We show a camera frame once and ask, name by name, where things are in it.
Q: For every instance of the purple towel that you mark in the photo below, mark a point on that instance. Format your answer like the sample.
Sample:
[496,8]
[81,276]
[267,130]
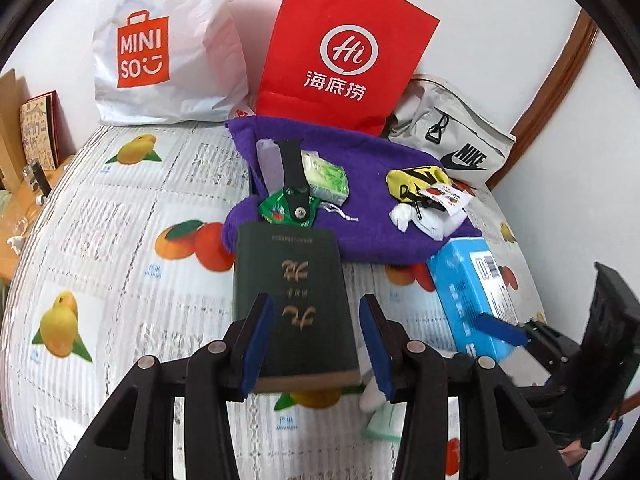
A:
[364,231]

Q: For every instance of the patterned book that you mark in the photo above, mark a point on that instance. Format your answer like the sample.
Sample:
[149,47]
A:
[39,130]

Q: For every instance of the dark green tea box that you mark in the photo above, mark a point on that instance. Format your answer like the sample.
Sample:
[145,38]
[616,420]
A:
[311,341]

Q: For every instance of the yellow black pouch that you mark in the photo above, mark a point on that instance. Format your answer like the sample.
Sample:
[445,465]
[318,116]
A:
[406,184]

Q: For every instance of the white cloth glove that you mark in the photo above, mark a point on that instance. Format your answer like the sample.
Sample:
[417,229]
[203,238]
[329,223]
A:
[385,419]

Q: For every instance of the brown wooden door frame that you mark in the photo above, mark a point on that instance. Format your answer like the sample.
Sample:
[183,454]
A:
[552,92]

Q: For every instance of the green tea sachet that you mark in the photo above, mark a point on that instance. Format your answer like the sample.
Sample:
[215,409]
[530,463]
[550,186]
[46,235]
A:
[274,209]

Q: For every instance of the white Miniso plastic bag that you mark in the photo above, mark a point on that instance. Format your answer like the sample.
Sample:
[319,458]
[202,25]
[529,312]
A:
[167,61]

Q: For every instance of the red Haidilao paper bag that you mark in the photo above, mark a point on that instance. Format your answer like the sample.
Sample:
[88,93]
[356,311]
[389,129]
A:
[342,63]

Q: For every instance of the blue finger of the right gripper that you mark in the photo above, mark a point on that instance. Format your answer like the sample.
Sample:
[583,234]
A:
[514,335]

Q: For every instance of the fruit print tablecloth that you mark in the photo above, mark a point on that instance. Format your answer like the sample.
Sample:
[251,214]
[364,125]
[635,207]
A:
[96,237]

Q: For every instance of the white persimmon snack packet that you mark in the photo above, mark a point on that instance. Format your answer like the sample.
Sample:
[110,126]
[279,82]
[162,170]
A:
[445,198]

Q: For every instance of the green pocket tissue pack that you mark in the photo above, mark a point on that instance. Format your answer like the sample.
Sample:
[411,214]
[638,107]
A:
[326,180]

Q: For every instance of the wooden headboard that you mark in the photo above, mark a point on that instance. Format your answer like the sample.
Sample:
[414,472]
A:
[12,152]

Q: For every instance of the blue tissue pack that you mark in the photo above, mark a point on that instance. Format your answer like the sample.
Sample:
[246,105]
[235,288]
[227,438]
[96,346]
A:
[469,283]

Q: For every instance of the beige Nike waist bag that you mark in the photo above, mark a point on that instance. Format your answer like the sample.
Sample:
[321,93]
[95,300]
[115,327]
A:
[434,117]

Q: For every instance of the person's right hand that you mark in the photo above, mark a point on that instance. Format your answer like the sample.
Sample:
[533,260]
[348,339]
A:
[574,453]

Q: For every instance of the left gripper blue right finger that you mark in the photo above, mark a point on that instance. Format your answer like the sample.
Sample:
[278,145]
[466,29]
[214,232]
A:
[378,336]

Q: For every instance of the white tissue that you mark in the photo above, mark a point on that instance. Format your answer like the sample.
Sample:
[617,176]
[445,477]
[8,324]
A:
[433,223]

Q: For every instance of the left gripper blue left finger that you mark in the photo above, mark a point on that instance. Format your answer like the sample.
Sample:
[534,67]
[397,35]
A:
[254,338]

